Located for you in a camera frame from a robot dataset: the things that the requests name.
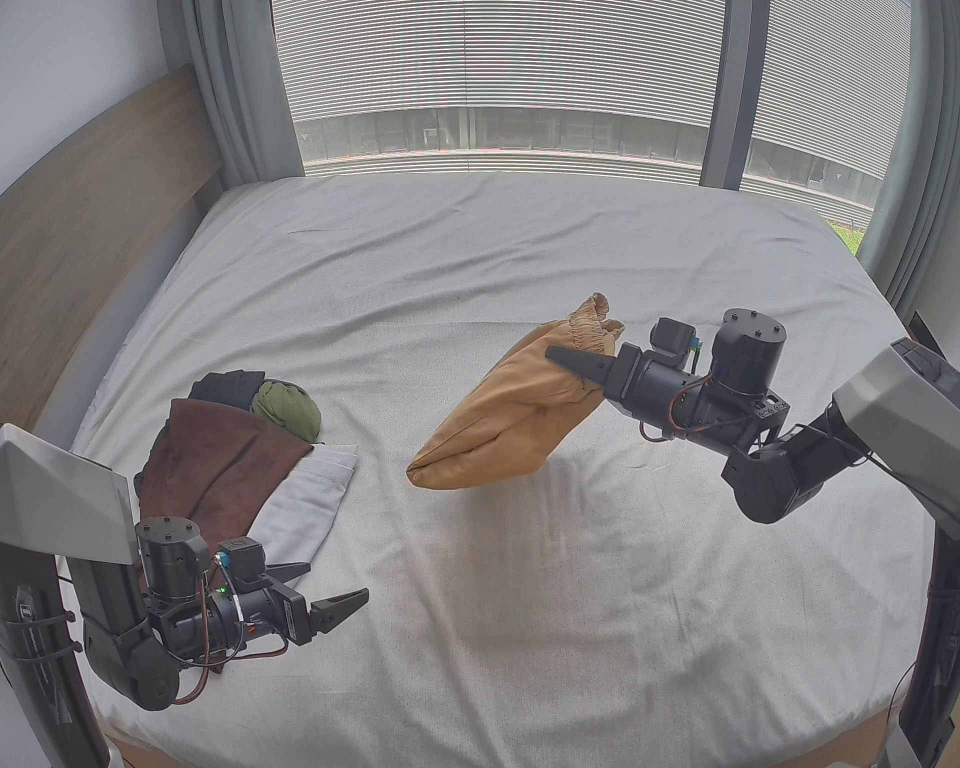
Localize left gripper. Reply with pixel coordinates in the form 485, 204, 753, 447
225, 561, 370, 648

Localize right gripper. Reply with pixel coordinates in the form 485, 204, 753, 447
545, 342, 711, 433

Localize tan shorts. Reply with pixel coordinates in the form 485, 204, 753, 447
406, 292, 627, 490

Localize bed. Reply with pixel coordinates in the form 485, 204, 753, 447
0, 63, 960, 768

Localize white garment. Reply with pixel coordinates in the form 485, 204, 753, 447
255, 444, 360, 590

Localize brown garment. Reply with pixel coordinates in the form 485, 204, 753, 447
135, 397, 315, 676

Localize green garment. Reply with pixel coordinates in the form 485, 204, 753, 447
251, 380, 324, 444

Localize black garment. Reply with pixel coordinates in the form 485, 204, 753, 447
187, 369, 267, 414

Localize window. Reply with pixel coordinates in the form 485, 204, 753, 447
270, 0, 912, 226

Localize grey-green curtain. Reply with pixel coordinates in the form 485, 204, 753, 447
855, 0, 960, 324
157, 0, 306, 189

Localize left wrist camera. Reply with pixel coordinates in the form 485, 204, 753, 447
216, 536, 269, 594

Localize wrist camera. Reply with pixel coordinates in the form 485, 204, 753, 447
216, 536, 269, 594
648, 317, 705, 370

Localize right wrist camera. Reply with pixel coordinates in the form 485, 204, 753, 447
648, 317, 705, 370

